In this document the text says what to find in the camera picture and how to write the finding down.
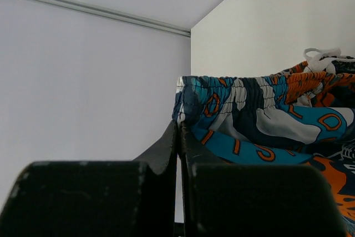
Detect blue orange patterned shorts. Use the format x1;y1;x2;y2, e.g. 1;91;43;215
172;48;354;236

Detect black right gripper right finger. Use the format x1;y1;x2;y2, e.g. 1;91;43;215
180;125;346;236

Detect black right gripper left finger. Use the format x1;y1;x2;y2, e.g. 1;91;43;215
1;122;178;236

